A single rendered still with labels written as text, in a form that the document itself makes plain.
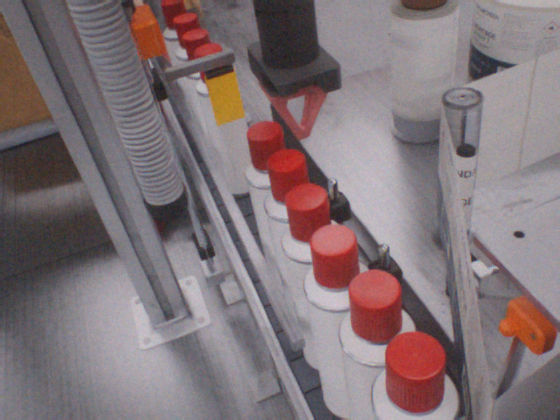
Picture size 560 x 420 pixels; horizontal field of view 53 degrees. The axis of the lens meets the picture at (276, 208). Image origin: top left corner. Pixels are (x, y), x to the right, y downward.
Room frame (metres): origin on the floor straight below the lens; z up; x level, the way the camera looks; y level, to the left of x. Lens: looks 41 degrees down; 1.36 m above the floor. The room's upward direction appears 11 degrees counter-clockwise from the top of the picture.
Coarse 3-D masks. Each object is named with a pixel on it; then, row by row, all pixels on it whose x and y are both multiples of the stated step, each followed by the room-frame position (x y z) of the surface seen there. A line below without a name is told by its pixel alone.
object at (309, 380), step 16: (176, 80) 0.98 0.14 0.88; (176, 112) 0.86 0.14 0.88; (192, 144) 0.75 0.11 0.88; (208, 176) 0.66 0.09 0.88; (224, 208) 0.58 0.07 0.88; (240, 208) 0.57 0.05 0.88; (256, 224) 0.54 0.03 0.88; (240, 240) 0.51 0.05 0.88; (256, 240) 0.51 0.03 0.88; (256, 288) 0.43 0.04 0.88; (272, 320) 0.38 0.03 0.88; (288, 352) 0.34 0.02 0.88; (304, 368) 0.31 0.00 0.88; (304, 384) 0.30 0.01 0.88; (320, 384) 0.29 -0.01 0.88; (320, 400) 0.28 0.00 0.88; (320, 416) 0.26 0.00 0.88
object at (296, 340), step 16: (160, 64) 0.88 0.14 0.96; (176, 96) 0.76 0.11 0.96; (192, 128) 0.66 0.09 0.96; (208, 160) 0.58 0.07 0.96; (224, 192) 0.51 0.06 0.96; (240, 224) 0.45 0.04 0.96; (256, 256) 0.40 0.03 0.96; (256, 272) 0.39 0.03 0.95; (272, 288) 0.35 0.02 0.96; (272, 304) 0.34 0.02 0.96; (288, 320) 0.31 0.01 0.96; (288, 336) 0.30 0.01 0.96
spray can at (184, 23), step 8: (184, 16) 0.74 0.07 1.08; (192, 16) 0.73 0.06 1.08; (176, 24) 0.72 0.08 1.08; (184, 24) 0.72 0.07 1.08; (192, 24) 0.72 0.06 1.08; (176, 32) 0.73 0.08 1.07; (184, 32) 0.72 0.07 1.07; (184, 48) 0.72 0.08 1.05; (176, 56) 0.72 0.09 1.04; (184, 56) 0.71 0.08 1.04; (184, 80) 0.72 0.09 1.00; (192, 104) 0.72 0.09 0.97; (192, 112) 0.72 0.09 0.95; (200, 128) 0.71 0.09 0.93
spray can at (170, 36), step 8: (168, 0) 0.81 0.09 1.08; (176, 0) 0.80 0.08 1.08; (168, 8) 0.79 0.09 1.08; (176, 8) 0.79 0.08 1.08; (184, 8) 0.80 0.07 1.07; (168, 16) 0.79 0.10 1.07; (176, 16) 0.79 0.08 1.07; (168, 24) 0.79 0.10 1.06; (168, 32) 0.79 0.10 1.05; (168, 40) 0.79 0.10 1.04; (176, 40) 0.78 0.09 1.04; (168, 48) 0.79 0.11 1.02; (176, 48) 0.78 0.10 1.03; (176, 64) 0.78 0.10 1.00; (184, 88) 0.78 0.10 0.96; (184, 96) 0.79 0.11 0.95
